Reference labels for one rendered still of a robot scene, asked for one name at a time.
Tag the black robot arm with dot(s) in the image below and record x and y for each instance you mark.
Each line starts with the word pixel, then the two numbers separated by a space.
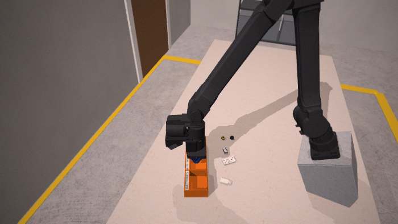
pixel 307 114

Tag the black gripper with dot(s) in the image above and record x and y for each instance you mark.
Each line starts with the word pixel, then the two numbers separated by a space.
pixel 196 157

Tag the orange rack of bins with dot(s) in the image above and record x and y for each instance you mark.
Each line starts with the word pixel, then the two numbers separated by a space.
pixel 196 178

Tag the white domino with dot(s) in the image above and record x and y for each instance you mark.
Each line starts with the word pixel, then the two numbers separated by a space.
pixel 228 160

